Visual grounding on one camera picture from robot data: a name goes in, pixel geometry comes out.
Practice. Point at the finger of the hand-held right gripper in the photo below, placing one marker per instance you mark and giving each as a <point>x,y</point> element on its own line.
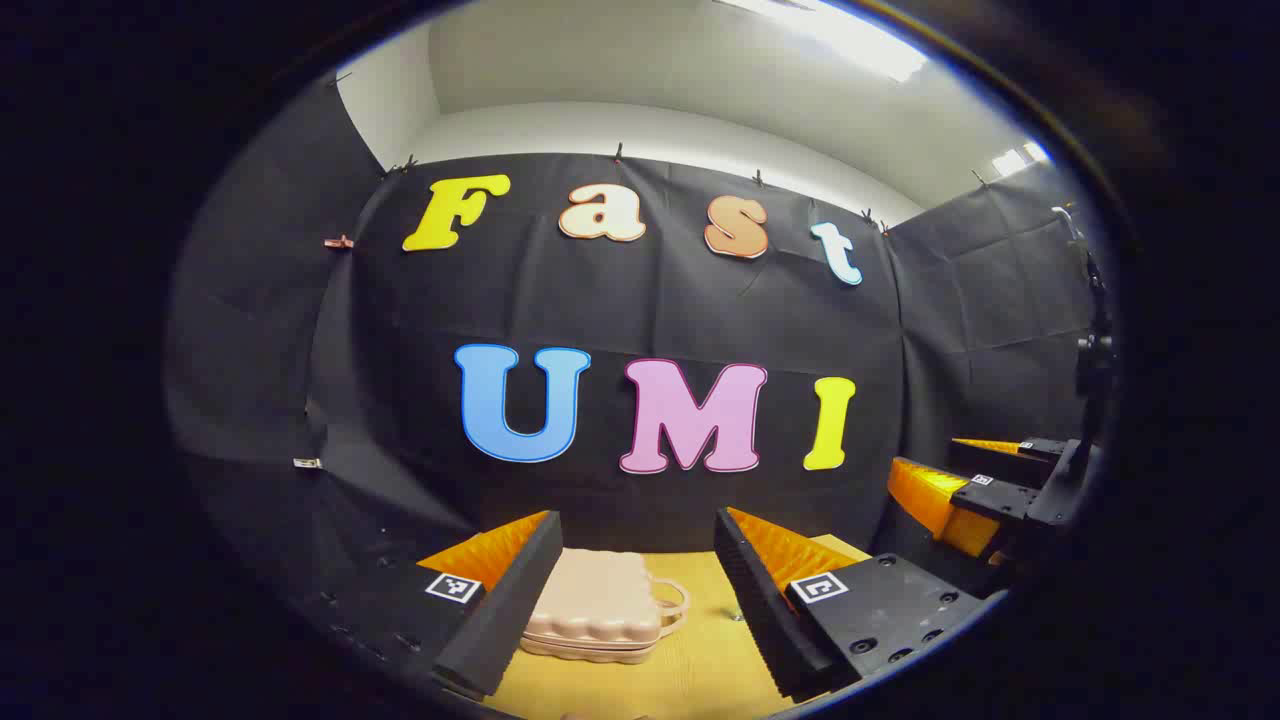
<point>990,497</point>
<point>1010,458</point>

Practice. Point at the pink cloth clip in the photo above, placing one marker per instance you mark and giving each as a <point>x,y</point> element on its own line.
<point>338,241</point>

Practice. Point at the small ceiling light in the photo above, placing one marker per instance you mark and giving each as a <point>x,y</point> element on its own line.
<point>1020,158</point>

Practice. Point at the black backdrop cloth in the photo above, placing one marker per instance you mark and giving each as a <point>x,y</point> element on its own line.
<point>640,300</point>

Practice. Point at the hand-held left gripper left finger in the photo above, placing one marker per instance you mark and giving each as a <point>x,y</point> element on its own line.
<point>520,590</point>

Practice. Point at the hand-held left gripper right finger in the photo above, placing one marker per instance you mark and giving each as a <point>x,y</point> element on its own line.
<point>760,600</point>

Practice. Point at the ceiling light panel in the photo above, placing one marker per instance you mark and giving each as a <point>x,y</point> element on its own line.
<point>860,40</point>

